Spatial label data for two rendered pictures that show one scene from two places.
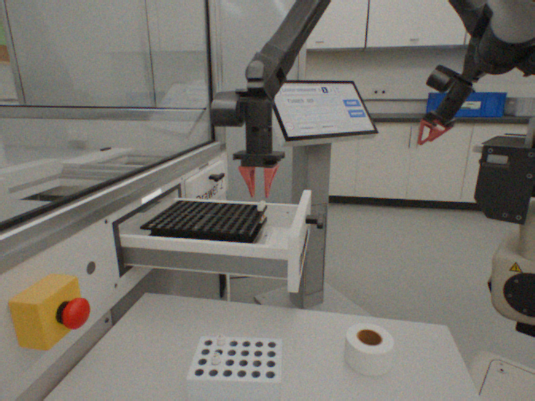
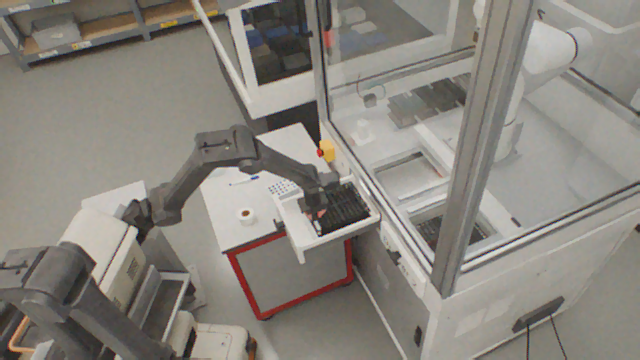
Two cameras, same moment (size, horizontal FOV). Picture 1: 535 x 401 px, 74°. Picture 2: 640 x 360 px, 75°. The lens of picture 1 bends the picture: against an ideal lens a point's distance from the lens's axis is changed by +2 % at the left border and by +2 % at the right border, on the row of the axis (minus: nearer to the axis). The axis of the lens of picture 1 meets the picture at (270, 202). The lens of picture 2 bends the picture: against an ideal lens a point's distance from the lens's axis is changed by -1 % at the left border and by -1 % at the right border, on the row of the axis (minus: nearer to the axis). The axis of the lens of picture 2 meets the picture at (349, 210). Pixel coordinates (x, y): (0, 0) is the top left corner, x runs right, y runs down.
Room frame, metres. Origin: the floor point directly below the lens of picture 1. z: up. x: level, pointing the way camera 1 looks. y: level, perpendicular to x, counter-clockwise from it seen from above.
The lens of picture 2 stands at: (1.65, -0.40, 2.14)
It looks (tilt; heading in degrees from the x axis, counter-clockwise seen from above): 50 degrees down; 148
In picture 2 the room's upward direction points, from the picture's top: 4 degrees counter-clockwise
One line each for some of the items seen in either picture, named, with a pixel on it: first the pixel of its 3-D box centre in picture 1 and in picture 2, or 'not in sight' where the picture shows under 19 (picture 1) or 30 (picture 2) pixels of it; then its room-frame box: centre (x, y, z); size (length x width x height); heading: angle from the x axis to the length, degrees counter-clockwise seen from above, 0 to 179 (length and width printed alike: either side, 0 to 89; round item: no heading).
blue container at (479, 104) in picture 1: (463, 104); not in sight; (3.62, -1.90, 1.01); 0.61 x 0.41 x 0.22; 80
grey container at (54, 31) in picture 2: not in sight; (57, 30); (-3.40, -0.50, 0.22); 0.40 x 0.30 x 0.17; 80
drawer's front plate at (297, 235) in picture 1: (301, 233); (287, 227); (0.68, -0.06, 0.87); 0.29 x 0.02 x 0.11; 170
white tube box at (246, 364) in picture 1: (237, 367); (282, 190); (0.41, 0.05, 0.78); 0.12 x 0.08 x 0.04; 87
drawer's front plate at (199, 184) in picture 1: (208, 186); (401, 257); (1.05, 0.19, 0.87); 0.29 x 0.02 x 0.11; 170
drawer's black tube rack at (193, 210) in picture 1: (209, 228); (335, 210); (0.71, 0.13, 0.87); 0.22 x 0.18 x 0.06; 80
